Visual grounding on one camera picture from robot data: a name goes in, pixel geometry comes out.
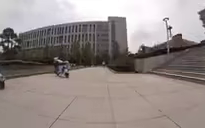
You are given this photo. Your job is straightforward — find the dark hedge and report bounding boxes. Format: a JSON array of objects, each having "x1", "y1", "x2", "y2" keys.
[{"x1": 107, "y1": 54, "x2": 136, "y2": 73}]

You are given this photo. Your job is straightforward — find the row of trees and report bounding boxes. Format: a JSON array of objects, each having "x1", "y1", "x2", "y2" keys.
[{"x1": 42, "y1": 41, "x2": 122, "y2": 66}]

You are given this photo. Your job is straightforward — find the grey stone slab plaza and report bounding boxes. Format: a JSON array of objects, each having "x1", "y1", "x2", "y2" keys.
[{"x1": 0, "y1": 65, "x2": 205, "y2": 128}]

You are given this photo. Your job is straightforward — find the curved pale windowed building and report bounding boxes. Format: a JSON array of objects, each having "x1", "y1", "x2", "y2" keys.
[{"x1": 18, "y1": 16, "x2": 129, "y2": 65}]

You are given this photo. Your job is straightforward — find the lamp pole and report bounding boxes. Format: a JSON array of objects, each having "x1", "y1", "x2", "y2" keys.
[{"x1": 162, "y1": 17, "x2": 174, "y2": 56}]

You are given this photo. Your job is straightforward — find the brown building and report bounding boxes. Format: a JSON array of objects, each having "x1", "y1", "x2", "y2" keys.
[{"x1": 137, "y1": 33, "x2": 200, "y2": 55}]

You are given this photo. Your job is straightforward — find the wide grey stone steps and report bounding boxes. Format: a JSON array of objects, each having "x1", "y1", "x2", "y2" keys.
[{"x1": 149, "y1": 43, "x2": 205, "y2": 85}]

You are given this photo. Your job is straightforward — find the dark broad-crowned tree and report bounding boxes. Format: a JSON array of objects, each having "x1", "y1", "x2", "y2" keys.
[{"x1": 0, "y1": 27, "x2": 23, "y2": 53}]

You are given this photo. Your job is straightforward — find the grey concrete wall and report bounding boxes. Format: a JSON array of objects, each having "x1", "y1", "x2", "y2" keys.
[{"x1": 133, "y1": 49, "x2": 188, "y2": 74}]

